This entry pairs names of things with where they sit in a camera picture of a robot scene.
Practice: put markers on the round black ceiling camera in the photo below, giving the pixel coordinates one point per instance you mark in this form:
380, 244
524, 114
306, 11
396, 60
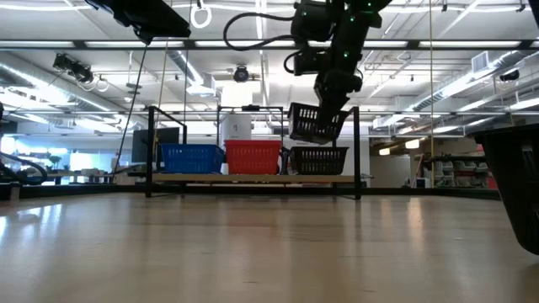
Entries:
241, 74

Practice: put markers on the long linear ceiling light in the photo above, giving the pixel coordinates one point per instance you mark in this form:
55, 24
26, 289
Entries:
126, 44

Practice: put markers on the glowing ceiling lamp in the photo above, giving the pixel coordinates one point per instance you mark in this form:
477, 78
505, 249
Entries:
384, 151
412, 144

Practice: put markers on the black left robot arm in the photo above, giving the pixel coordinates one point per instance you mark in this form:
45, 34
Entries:
139, 17

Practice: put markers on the blue plastic basket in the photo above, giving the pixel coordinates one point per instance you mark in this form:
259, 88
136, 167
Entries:
191, 159

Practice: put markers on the dark computer monitor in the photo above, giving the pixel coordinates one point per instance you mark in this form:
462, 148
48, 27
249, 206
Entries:
138, 147

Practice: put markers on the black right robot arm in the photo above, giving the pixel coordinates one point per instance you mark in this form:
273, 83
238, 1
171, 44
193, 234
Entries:
353, 33

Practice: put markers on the red plastic basket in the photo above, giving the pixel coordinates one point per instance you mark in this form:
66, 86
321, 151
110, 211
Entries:
252, 141
252, 160

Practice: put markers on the small black ceiling device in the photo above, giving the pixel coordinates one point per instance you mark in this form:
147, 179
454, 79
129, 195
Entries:
509, 76

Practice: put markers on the long black ceiling camera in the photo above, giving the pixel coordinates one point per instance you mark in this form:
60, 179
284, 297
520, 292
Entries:
73, 67

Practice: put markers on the white column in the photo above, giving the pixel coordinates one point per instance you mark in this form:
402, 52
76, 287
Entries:
236, 126

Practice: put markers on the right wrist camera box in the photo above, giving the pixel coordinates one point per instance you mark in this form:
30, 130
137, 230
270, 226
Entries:
309, 62

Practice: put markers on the black plastic basket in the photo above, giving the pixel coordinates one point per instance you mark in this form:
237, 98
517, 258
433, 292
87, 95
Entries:
513, 189
305, 124
318, 162

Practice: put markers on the white office desk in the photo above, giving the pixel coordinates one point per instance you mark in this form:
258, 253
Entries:
76, 173

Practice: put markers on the storage rack with white bins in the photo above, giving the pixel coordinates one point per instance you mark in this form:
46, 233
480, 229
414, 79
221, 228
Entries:
450, 170

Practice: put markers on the black metal table frame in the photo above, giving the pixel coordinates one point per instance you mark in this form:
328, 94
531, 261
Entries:
442, 193

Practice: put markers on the potted plant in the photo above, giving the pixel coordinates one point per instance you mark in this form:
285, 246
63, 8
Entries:
54, 160

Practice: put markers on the white vent box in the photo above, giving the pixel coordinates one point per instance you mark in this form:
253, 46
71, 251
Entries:
481, 62

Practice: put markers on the wooden shelf with black frame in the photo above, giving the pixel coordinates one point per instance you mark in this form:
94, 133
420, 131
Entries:
252, 178

